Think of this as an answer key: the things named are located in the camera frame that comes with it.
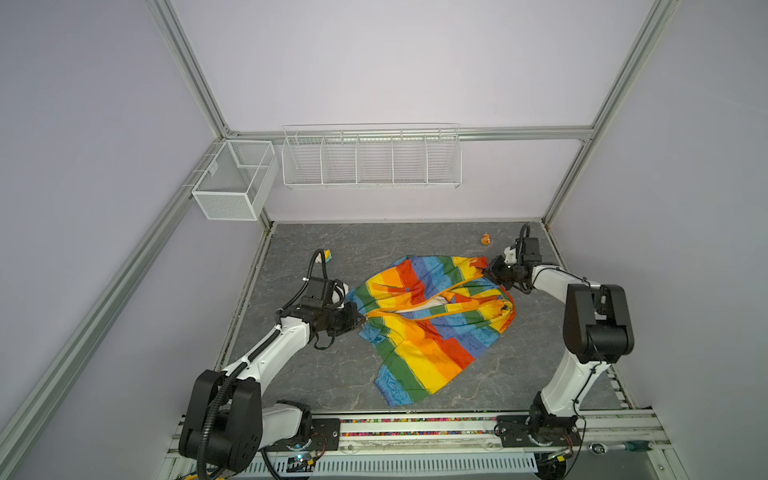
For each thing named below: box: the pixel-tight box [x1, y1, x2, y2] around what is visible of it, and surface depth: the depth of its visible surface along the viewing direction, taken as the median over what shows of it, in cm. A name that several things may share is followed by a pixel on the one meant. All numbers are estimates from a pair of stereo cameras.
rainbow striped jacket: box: [346, 256, 516, 407], surface depth 91 cm
